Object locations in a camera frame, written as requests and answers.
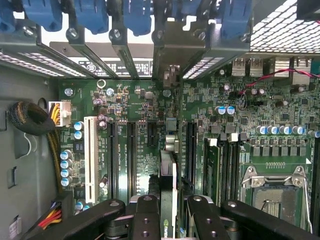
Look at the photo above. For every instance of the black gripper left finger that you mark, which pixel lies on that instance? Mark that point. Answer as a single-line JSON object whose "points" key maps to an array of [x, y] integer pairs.
{"points": [[145, 220]]}

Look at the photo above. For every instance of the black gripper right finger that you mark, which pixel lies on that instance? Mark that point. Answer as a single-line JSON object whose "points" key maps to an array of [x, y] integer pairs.
{"points": [[207, 222]]}

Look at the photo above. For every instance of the short black expansion slot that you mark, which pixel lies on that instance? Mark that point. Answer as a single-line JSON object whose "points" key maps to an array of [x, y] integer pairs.
{"points": [[152, 135]]}

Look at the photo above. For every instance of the CPU socket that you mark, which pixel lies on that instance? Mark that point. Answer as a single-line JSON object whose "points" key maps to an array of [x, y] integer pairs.
{"points": [[275, 200]]}

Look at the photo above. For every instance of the green motherboard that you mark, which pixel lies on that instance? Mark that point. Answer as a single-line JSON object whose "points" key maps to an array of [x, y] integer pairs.
{"points": [[130, 100]]}

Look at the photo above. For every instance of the black open PC case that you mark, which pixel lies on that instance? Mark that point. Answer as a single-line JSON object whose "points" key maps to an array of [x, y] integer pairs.
{"points": [[25, 162]]}

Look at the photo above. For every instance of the white power connector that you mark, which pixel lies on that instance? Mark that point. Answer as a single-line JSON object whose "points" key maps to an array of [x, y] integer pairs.
{"points": [[63, 112]]}

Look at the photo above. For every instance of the blue card retention clip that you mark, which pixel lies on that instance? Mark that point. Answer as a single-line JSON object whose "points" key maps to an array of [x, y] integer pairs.
{"points": [[91, 16], [236, 17], [186, 7], [137, 16], [42, 15], [6, 17]]}

